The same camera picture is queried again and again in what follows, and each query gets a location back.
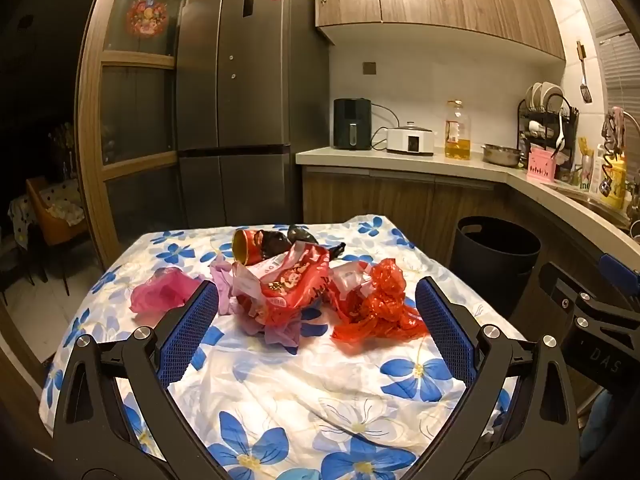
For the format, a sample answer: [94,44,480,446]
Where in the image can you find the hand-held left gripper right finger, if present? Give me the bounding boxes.
[415,276,583,480]

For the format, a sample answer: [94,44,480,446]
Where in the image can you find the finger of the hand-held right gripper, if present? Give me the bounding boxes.
[539,261,640,333]
[597,252,640,291]

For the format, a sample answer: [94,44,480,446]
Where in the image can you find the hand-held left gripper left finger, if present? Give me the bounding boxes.
[52,280,221,480]

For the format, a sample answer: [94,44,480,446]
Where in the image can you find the pink plastic bag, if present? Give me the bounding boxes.
[130,267,207,317]

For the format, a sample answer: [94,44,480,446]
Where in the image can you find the purple plastic bag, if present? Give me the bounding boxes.
[209,255,307,348]

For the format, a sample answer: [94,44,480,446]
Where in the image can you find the red plastic bag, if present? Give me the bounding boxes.
[327,257,431,344]

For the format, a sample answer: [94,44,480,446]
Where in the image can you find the black trash bin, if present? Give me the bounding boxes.
[450,216,542,318]

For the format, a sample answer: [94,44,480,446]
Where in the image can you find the red snack wrapper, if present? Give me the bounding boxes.
[235,241,342,326]

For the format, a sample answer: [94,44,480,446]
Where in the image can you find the black plastic bag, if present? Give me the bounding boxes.
[260,224,347,262]

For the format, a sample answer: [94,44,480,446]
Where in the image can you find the person's right hand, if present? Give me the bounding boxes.
[580,390,640,463]

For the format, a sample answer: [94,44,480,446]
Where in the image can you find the steel sink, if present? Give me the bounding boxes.
[565,194,632,232]

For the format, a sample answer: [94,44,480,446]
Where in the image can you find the yellow detergent bottle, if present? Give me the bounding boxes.
[605,155,629,209]

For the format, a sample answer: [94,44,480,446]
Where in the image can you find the white detergent bottle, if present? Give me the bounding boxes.
[590,144,606,194]

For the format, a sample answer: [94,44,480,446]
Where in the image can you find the blue floral tablecloth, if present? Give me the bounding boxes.
[40,215,516,480]

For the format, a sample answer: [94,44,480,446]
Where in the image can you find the pink plastic basket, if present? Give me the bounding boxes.
[526,148,557,182]

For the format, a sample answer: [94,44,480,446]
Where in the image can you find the steel pot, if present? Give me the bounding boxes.
[481,143,522,168]

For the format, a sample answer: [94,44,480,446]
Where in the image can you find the pink dish cloth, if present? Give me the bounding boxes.
[606,106,627,147]

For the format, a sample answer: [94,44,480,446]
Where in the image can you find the white ladle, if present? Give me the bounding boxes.
[554,110,569,152]

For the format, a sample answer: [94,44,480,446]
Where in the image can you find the steel kitchen faucet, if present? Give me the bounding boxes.
[602,107,640,221]

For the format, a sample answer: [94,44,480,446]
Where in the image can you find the wooden base cabinet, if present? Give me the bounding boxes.
[302,166,640,411]

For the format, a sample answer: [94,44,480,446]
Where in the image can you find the black dish rack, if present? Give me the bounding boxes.
[517,81,580,182]

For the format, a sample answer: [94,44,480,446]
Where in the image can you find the white kitchen countertop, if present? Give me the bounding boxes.
[296,147,640,281]

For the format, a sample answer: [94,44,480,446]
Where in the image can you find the orange chair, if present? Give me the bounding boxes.
[26,176,91,247]

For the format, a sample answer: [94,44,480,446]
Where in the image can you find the metal slotted spatula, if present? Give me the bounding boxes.
[576,41,592,104]

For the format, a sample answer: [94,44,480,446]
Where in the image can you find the cooking oil bottle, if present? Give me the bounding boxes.
[445,100,472,161]

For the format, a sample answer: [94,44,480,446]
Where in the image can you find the white electric cooker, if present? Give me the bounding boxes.
[386,121,437,156]

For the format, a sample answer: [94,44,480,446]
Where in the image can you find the window blind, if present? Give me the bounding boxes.
[595,32,640,128]

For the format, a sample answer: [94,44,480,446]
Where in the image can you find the polka dot tablecloth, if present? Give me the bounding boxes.
[7,182,83,251]

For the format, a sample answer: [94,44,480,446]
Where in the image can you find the black air fryer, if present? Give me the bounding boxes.
[333,98,372,151]

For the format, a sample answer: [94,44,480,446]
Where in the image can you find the grey refrigerator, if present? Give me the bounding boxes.
[172,0,331,228]

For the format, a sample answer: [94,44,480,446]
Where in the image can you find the wooden glass sliding door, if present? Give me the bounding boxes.
[75,0,217,271]

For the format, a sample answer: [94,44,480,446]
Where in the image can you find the wooden upper cabinet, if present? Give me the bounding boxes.
[314,0,567,61]

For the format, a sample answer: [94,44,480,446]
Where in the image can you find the round floral door decal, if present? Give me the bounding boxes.
[125,0,169,38]

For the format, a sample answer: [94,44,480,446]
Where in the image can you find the black coiled cord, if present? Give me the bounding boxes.
[599,149,619,199]

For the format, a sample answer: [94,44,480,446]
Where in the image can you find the black power cable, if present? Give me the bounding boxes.
[370,104,401,151]

